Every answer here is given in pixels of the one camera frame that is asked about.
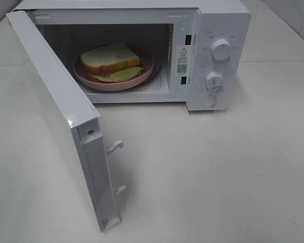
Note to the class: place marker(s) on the glass microwave turntable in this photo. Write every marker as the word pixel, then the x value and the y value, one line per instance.
pixel 152 83

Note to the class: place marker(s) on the white upper control knob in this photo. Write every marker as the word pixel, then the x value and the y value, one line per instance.
pixel 221 49

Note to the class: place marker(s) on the white round door button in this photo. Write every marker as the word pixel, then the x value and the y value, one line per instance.
pixel 208 101

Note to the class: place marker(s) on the lettuce bread sandwich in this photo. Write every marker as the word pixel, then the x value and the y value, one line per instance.
pixel 111 63

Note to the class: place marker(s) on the white lower timer knob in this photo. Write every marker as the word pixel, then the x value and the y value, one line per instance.
pixel 214 80

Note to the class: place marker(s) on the white microwave door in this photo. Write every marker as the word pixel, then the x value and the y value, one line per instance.
pixel 72 119

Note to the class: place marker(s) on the white microwave oven body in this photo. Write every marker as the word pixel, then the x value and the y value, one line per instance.
pixel 72 27

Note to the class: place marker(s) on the pink round plate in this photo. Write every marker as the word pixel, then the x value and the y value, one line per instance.
pixel 147 62

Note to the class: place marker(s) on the white warning label sticker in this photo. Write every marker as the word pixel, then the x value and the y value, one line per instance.
pixel 183 57

